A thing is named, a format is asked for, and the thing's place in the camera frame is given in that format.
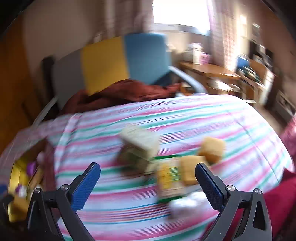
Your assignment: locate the purple snack packet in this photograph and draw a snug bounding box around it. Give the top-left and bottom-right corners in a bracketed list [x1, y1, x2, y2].
[26, 161, 37, 177]

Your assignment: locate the white round wrapped item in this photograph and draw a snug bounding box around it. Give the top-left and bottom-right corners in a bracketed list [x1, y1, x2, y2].
[168, 191, 212, 219]

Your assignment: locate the yellow sponge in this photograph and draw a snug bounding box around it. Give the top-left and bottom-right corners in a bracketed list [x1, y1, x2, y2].
[198, 137, 226, 164]
[180, 155, 209, 186]

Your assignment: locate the yellow green cracker packet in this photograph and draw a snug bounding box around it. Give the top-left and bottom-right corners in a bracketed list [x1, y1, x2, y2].
[156, 158, 186, 203]

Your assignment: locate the dark red jacket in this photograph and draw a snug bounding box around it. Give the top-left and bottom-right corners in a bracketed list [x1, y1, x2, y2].
[60, 79, 181, 115]

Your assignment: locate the wooden side table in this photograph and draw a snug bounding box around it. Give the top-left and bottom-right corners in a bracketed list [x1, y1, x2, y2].
[178, 61, 240, 94]

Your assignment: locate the grey yellow blue chair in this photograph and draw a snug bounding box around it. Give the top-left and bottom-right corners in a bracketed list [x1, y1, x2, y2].
[33, 33, 206, 126]

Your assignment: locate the gold metal tray box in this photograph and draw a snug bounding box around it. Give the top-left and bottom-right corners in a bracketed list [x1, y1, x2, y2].
[6, 138, 50, 223]

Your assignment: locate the pink patterned curtain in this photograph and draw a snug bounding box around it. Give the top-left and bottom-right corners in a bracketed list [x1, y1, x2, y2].
[208, 0, 238, 71]

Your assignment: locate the wooden shelf with clutter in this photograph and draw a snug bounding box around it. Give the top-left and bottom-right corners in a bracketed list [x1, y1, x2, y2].
[236, 23, 274, 109]

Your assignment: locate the black rolled mat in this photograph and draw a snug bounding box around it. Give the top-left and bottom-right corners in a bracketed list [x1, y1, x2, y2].
[42, 55, 55, 100]

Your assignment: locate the blue bag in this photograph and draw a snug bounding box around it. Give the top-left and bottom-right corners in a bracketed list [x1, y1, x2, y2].
[236, 54, 250, 70]

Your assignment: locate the beige cardboard box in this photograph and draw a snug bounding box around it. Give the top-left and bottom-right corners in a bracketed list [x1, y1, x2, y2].
[119, 125, 160, 158]

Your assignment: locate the striped pink green tablecloth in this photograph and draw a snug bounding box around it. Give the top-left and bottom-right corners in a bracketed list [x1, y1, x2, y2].
[1, 94, 294, 240]

